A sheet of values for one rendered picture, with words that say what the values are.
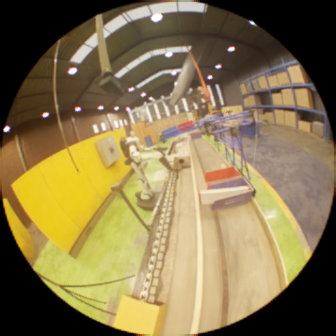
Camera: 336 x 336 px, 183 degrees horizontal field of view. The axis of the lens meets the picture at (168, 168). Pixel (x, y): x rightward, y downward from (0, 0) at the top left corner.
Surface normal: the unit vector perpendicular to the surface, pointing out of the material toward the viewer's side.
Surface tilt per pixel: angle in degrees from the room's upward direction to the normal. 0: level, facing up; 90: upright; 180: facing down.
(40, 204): 90
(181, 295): 0
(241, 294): 0
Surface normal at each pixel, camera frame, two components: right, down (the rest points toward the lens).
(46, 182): 0.95, -0.20
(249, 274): -0.29, -0.87
